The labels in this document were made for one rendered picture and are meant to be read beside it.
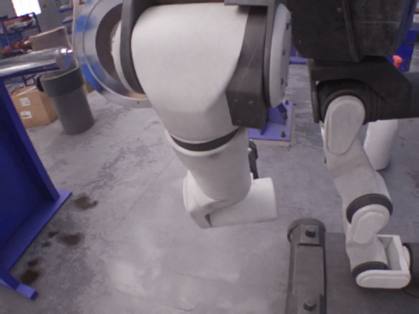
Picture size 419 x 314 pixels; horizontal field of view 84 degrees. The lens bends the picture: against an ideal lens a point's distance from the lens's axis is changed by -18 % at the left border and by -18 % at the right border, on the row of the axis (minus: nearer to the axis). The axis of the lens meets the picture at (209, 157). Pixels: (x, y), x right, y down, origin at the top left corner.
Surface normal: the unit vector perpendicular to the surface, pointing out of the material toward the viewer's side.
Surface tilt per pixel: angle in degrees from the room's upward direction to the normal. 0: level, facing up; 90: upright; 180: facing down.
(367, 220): 90
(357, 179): 90
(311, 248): 0
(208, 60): 69
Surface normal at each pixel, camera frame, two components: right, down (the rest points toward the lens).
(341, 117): -0.24, 0.59
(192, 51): -0.35, 0.24
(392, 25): -0.69, 0.54
